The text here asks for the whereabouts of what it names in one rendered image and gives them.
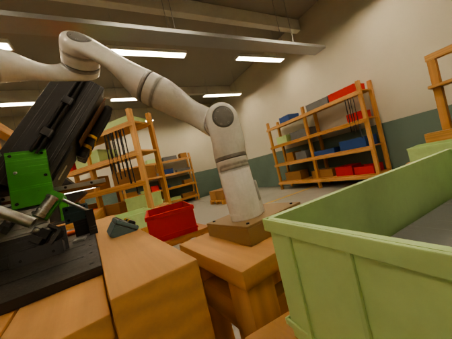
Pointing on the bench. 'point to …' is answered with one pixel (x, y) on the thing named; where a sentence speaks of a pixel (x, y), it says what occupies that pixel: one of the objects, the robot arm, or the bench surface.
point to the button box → (120, 227)
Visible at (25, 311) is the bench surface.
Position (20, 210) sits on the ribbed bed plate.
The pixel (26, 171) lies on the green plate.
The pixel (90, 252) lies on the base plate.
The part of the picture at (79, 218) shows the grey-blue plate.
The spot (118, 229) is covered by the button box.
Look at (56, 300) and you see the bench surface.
